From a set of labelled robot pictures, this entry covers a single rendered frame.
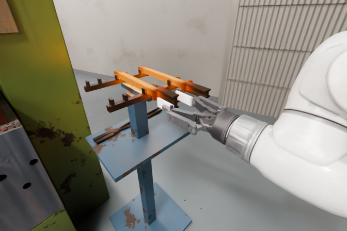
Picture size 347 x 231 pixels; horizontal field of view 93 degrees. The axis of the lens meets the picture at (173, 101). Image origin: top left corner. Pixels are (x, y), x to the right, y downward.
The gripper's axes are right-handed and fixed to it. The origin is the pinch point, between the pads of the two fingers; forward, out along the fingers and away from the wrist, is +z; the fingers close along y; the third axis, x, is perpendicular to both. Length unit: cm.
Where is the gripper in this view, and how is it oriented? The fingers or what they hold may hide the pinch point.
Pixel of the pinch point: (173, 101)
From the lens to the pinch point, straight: 50.3
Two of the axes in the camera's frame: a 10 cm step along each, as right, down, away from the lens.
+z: -6.7, -3.4, 6.6
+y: 7.4, -3.1, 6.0
